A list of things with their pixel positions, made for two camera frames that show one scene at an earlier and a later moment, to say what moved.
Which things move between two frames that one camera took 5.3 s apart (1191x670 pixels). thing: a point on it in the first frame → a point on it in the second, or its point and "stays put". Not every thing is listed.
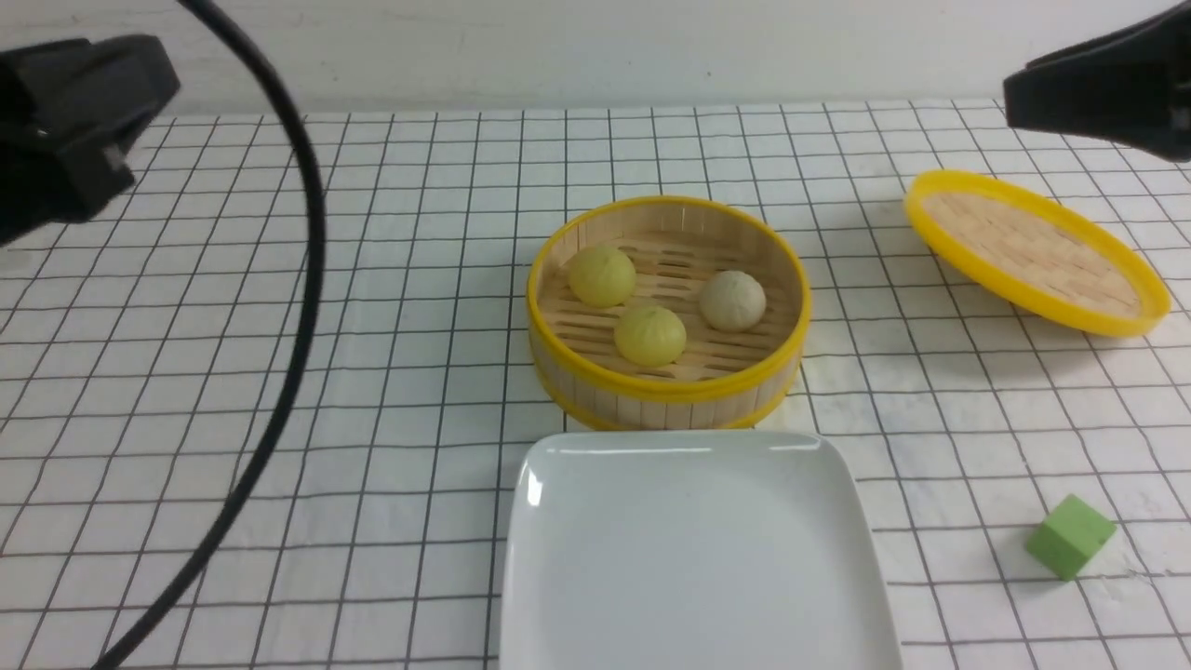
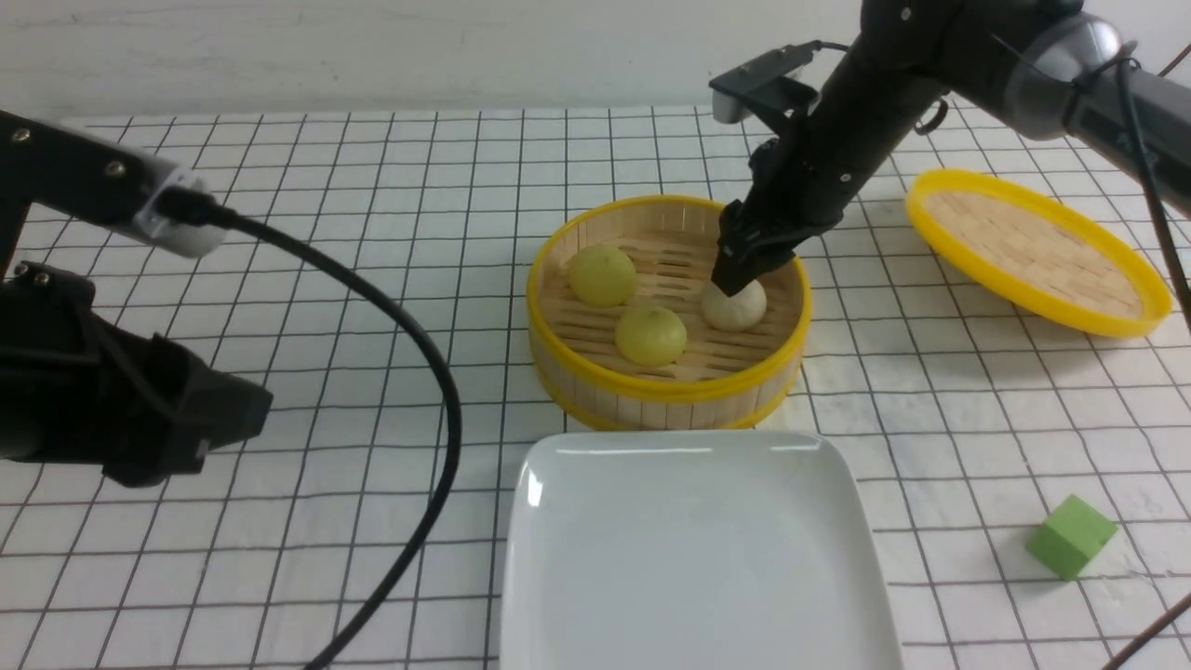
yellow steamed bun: [649, 336] stays put
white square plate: [690, 550] stays put
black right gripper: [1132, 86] → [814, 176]
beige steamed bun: [732, 301] stays put
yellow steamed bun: [602, 276] stays put
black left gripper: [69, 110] → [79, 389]
